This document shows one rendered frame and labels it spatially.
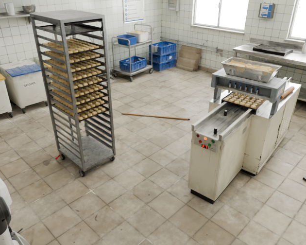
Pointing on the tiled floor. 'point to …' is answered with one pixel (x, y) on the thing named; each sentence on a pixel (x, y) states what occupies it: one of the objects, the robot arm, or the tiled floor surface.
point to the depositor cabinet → (264, 129)
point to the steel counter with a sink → (305, 93)
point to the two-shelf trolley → (130, 56)
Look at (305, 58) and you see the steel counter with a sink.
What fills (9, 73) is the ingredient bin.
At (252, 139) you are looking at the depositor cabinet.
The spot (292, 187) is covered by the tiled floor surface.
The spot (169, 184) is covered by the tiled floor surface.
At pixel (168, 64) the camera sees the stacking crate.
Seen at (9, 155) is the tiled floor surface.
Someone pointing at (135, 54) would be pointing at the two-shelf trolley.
